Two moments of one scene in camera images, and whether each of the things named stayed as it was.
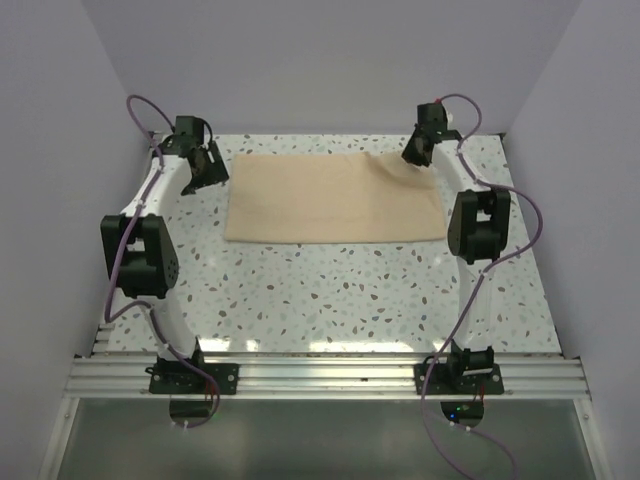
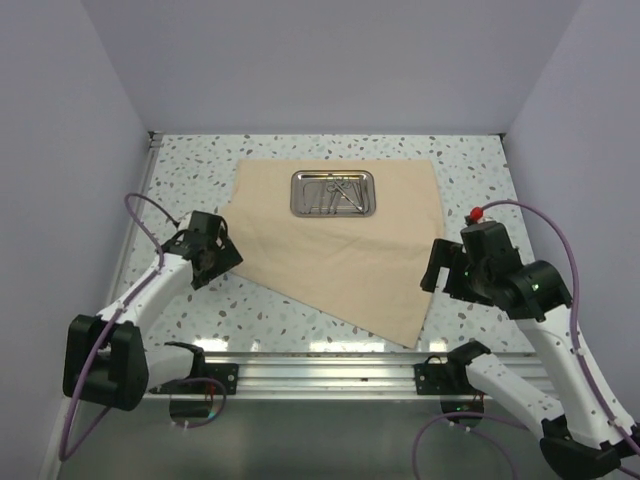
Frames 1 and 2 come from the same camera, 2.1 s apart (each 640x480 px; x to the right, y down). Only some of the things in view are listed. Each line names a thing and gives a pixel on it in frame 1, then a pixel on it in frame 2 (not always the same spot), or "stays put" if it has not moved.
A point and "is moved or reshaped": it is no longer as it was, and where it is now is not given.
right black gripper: (408, 153) -> (443, 252)
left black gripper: (216, 171) -> (228, 257)
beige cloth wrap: (331, 197) is moved or reshaped
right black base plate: (459, 379) stays put
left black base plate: (171, 376) stays put
